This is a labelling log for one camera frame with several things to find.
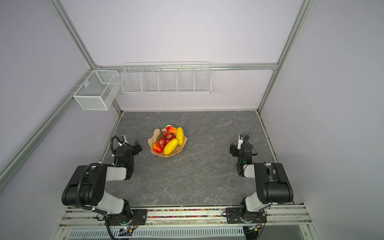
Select red mango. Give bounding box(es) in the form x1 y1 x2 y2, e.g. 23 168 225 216
152 143 164 154
166 126 177 134

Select red lychee bunch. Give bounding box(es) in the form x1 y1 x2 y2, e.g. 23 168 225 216
156 130 176 147

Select yellow fruit front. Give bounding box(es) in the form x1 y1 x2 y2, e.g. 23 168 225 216
163 139 179 155

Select yellow fruit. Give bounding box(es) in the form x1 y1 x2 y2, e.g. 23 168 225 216
176 127 185 146
163 139 179 155

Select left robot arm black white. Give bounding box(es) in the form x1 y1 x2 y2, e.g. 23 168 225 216
62 136 145 226

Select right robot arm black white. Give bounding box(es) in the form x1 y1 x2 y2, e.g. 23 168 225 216
223 142 294 224

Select peach scalloped fruit bowl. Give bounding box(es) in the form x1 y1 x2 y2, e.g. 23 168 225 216
148 125 188 158

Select white mesh box basket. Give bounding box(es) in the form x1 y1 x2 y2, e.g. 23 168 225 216
74 70 122 111

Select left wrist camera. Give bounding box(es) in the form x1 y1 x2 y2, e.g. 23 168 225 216
118 135 128 145

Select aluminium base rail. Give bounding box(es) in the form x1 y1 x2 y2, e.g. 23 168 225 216
59 205 313 229

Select long white wire basket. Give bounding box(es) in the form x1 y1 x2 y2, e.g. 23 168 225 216
121 62 212 94

